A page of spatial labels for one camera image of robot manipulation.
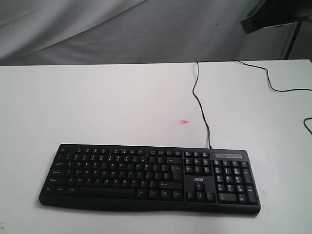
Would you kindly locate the grey backdrop cloth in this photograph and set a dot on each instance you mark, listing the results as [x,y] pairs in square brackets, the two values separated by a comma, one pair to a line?
[60,32]

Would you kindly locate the black acer keyboard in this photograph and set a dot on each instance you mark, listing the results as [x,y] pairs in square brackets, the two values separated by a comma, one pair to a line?
[149,178]

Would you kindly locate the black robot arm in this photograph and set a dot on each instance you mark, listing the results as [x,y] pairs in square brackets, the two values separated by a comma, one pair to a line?
[273,13]

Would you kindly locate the black stand pole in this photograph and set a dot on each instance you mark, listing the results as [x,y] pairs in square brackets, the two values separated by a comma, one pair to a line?
[292,41]

